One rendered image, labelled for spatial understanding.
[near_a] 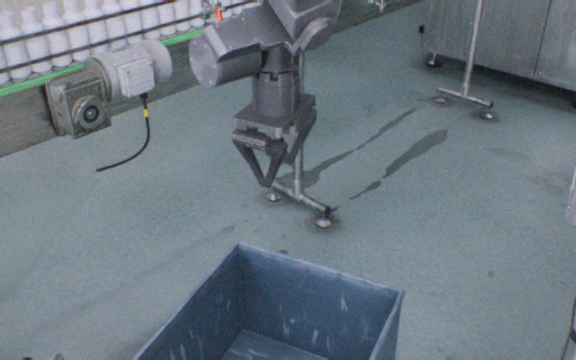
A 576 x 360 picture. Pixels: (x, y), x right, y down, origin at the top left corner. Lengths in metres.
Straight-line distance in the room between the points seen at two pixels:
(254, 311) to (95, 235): 1.71
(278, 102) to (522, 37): 3.49
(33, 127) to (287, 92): 1.17
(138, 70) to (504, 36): 2.90
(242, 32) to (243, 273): 0.60
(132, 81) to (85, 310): 1.06
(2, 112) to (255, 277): 0.89
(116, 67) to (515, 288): 1.70
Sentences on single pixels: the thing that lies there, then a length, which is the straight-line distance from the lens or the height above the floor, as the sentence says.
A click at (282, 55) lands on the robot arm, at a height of 1.39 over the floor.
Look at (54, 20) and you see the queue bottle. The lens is 1.80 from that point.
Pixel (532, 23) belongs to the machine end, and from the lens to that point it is 4.11.
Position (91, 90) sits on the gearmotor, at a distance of 1.72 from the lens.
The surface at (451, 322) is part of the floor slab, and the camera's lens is 2.38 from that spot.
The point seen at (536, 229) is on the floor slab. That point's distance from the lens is 2.95.
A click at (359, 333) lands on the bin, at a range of 1.13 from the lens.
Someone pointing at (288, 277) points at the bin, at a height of 0.90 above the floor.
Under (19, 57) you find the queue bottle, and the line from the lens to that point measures 1.77.
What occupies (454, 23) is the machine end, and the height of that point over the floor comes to 0.36.
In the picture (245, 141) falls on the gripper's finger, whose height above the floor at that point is 1.28.
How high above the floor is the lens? 1.63
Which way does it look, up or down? 32 degrees down
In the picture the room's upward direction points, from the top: straight up
